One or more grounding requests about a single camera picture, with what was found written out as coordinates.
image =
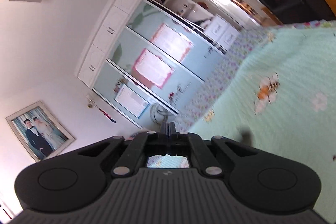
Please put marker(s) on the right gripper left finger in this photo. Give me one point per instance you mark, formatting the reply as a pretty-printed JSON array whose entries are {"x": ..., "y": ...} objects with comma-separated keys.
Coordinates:
[{"x": 144, "y": 145}]

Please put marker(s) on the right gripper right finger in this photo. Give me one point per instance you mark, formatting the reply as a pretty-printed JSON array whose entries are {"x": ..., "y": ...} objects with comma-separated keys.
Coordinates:
[{"x": 195, "y": 149}]

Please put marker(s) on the white standing fan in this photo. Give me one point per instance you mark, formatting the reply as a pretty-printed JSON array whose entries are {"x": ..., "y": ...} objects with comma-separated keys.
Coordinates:
[{"x": 159, "y": 114}]

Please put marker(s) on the framed wedding photo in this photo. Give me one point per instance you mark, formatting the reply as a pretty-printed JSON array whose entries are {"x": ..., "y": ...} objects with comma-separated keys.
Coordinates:
[{"x": 39, "y": 132}]

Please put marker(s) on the mint quilted bee bedspread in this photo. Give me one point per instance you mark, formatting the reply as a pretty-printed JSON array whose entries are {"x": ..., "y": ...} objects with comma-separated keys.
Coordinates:
[{"x": 284, "y": 95}]

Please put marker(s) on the white drawer unit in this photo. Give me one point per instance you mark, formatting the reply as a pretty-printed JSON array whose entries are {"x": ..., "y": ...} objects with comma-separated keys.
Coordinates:
[{"x": 221, "y": 32}]

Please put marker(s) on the white sliding door wardrobe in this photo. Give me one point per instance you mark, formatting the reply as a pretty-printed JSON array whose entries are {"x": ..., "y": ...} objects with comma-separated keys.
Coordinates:
[{"x": 155, "y": 51}]

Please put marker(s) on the floral bed sheet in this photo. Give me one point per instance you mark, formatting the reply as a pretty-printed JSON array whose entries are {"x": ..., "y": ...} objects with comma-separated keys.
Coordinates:
[{"x": 226, "y": 70}]

